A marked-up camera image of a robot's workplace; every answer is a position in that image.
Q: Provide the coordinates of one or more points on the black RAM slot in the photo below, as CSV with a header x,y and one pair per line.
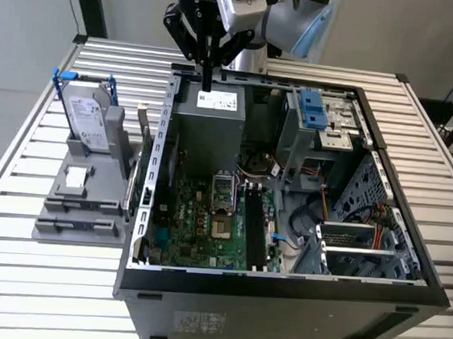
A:
x,y
252,225
261,225

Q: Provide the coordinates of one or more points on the grey disk bay cage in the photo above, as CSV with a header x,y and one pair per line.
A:
x,y
356,243

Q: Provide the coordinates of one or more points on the CPU socket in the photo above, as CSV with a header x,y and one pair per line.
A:
x,y
221,227

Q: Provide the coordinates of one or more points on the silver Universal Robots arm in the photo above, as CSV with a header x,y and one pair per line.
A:
x,y
282,19

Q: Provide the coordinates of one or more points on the grey optical drive cage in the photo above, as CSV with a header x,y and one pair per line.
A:
x,y
342,107

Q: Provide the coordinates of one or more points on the silver CPU chip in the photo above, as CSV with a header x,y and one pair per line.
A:
x,y
75,176

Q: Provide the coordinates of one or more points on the RAM stick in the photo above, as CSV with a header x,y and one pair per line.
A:
x,y
75,226
80,205

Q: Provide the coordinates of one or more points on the black table corner cap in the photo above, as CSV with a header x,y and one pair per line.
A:
x,y
402,78
80,39

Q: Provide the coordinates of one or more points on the hard disk in blue carrier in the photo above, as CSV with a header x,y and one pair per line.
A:
x,y
89,119

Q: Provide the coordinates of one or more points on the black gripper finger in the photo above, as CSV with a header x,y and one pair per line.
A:
x,y
181,36
234,49

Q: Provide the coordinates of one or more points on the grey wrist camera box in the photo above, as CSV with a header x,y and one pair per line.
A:
x,y
242,7

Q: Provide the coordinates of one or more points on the grey parts rack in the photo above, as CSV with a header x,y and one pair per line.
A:
x,y
95,169

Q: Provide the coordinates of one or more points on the green graphics card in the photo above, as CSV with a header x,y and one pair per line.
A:
x,y
144,153

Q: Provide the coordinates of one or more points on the green motherboard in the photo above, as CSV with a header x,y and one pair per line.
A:
x,y
191,248

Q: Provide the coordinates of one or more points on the CPU cooler fan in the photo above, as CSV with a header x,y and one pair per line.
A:
x,y
257,161

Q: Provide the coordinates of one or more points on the black open PC case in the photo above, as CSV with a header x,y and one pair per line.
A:
x,y
240,324

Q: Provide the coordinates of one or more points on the grey power supply unit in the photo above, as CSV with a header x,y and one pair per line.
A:
x,y
209,137

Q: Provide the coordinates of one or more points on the socket locking lever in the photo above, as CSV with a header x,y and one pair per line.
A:
x,y
234,195

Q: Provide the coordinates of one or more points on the black upright post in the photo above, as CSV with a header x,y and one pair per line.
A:
x,y
92,4

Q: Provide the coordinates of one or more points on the blue drive bay latch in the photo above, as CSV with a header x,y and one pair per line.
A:
x,y
313,109

